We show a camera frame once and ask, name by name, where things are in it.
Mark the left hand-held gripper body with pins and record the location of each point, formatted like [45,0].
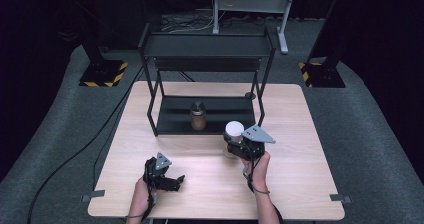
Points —
[156,172]

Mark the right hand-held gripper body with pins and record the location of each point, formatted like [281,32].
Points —
[255,147]

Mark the white-lidded spice jar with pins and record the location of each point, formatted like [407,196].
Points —
[234,129]

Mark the black metal two-tier rack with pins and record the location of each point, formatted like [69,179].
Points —
[230,112]

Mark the person's right hand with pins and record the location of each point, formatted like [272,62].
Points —
[260,174]

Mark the person's left hand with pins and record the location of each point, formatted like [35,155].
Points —
[141,199]

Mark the round dark table grommet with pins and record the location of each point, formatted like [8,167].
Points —
[250,95]

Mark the black stand with striped base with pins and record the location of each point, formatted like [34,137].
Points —
[325,75]
[103,73]

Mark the grey metal stand frame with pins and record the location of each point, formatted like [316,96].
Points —
[253,4]

